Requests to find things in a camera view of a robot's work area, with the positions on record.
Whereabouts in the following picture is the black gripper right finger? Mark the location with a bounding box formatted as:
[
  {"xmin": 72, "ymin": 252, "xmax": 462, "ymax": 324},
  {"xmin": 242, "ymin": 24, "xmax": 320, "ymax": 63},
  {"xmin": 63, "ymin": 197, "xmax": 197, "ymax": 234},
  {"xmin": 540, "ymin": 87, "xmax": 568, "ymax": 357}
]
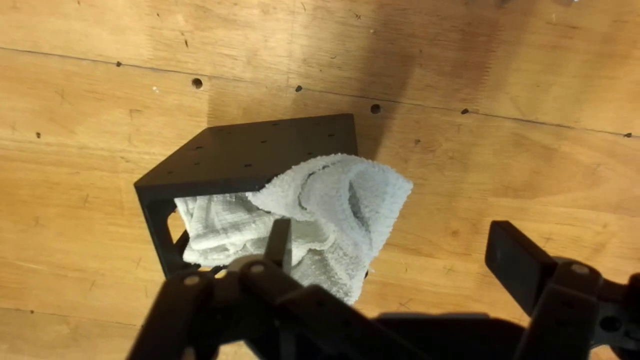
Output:
[{"xmin": 484, "ymin": 220, "xmax": 559, "ymax": 316}]

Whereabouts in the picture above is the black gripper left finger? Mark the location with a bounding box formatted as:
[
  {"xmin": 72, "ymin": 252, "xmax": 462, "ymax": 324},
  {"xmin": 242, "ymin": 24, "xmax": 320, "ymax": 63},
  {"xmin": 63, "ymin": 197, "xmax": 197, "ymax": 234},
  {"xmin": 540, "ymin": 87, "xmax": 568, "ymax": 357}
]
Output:
[{"xmin": 264, "ymin": 218, "xmax": 293, "ymax": 273}]

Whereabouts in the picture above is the white towel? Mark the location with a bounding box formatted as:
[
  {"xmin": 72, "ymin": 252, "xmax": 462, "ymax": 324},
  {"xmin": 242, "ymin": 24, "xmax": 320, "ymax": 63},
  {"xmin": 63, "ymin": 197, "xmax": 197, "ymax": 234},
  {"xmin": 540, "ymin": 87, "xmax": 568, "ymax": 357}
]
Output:
[{"xmin": 174, "ymin": 154, "xmax": 414, "ymax": 304}]

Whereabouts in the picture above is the black perforated box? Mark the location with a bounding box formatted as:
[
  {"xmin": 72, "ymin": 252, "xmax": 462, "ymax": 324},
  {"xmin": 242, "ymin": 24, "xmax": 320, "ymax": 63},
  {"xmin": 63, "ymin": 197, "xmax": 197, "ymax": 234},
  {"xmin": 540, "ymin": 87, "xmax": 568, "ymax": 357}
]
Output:
[{"xmin": 134, "ymin": 115, "xmax": 359, "ymax": 278}]

